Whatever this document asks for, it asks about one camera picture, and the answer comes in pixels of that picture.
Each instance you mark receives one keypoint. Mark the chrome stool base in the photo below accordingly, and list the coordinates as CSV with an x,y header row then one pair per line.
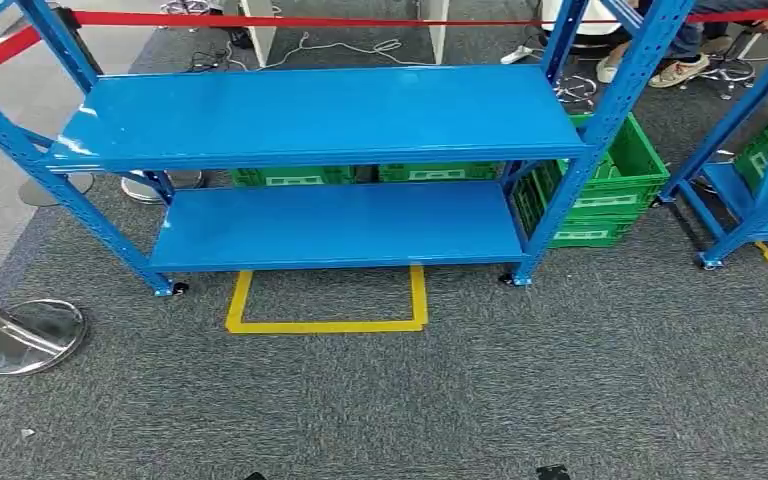
x,y
575,89
728,69
185,6

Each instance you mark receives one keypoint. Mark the white power strip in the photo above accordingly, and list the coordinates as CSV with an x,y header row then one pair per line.
x,y
516,54

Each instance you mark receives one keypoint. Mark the chrome stanchion post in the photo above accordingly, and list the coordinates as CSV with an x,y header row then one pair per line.
x,y
33,338

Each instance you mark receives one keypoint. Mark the black robot right foot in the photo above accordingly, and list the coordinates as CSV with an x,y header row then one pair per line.
x,y
553,472

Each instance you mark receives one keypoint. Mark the black robot foot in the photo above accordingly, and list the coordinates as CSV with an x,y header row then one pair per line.
x,y
553,472
255,476

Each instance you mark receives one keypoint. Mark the white desk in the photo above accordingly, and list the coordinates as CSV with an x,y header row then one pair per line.
x,y
258,33

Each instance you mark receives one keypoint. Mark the person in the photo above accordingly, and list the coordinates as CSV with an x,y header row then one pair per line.
x,y
679,69

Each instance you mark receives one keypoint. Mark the black power adapter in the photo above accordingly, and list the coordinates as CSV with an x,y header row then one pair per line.
x,y
208,61

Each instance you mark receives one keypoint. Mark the black robot left foot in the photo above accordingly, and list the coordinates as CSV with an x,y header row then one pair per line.
x,y
255,476

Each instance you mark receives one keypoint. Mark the black-topped belt stanchion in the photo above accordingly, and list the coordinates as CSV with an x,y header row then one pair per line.
x,y
79,40

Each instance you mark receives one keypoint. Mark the blue metal shelf rack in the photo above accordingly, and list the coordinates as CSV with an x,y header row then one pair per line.
x,y
765,222
324,112

